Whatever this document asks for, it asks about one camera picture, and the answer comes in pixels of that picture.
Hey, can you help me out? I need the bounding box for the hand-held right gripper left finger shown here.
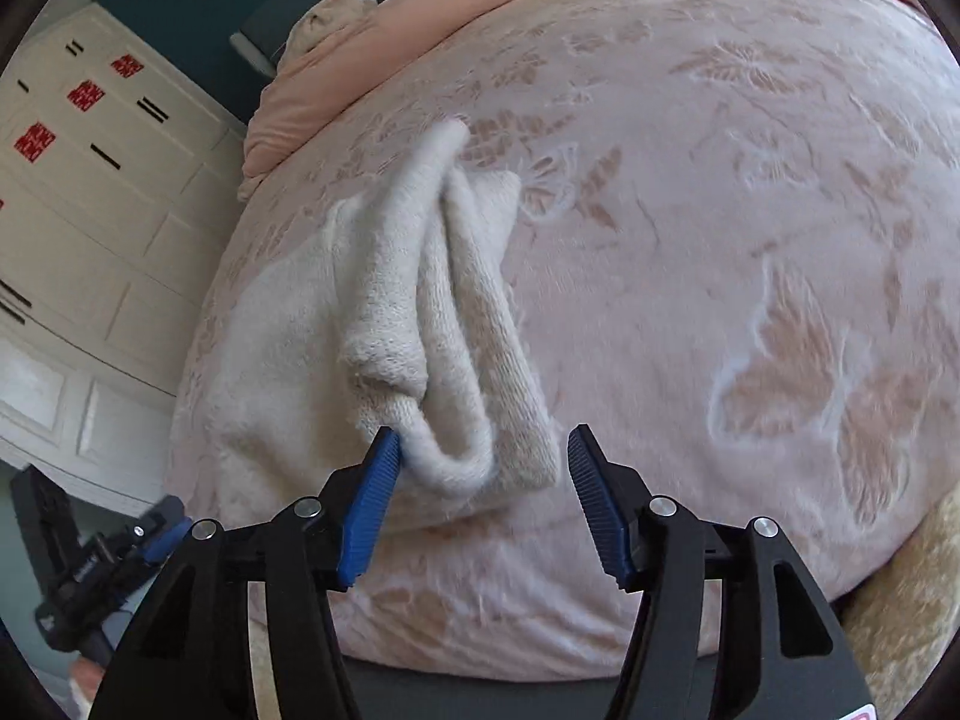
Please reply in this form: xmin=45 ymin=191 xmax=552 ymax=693
xmin=88 ymin=426 xmax=406 ymax=720

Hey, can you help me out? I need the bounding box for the cream fleece cloth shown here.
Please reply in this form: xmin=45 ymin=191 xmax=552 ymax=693
xmin=836 ymin=491 xmax=960 ymax=720

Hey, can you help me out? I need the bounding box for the blue upholstered headboard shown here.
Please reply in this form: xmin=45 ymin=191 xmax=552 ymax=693
xmin=229 ymin=0 xmax=458 ymax=80

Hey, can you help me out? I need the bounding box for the pink floral bed blanket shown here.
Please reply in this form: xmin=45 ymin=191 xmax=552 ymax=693
xmin=165 ymin=0 xmax=960 ymax=685

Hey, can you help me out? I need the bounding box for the white sweater with black hearts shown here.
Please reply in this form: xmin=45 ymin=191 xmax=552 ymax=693
xmin=169 ymin=120 xmax=565 ymax=541

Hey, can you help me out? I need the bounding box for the cream crumpled cloth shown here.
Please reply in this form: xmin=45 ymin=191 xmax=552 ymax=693
xmin=281 ymin=0 xmax=380 ymax=80

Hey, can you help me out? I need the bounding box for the white wardrobe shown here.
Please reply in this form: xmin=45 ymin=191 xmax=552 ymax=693
xmin=0 ymin=4 xmax=250 ymax=505

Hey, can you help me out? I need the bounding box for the peach duvet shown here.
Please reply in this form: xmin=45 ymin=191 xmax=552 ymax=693
xmin=238 ymin=0 xmax=751 ymax=202

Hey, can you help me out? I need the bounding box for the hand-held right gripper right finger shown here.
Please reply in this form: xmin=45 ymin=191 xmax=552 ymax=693
xmin=566 ymin=424 xmax=875 ymax=720

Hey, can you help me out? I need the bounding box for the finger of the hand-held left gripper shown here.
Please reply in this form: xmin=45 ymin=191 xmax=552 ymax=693
xmin=141 ymin=516 xmax=194 ymax=566

